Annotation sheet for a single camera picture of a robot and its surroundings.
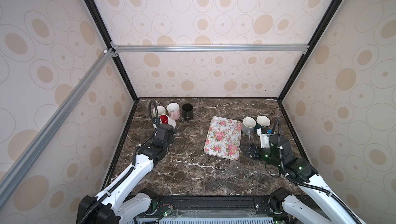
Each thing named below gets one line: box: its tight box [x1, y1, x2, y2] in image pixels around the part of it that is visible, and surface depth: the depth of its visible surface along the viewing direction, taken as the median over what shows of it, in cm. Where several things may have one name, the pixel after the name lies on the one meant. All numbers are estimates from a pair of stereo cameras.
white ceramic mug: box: [158, 114, 176, 130], surface depth 81 cm
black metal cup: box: [181, 103, 194, 123], surface depth 105 cm
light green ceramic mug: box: [152, 105, 166, 117], surface depth 102 cm
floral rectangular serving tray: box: [203, 116, 242, 161], surface depth 99 cm
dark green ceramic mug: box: [254, 115, 271, 135], surface depth 95 cm
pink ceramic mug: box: [167, 102, 180, 121], surface depth 102 cm
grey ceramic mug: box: [241, 116, 257, 136], surface depth 96 cm
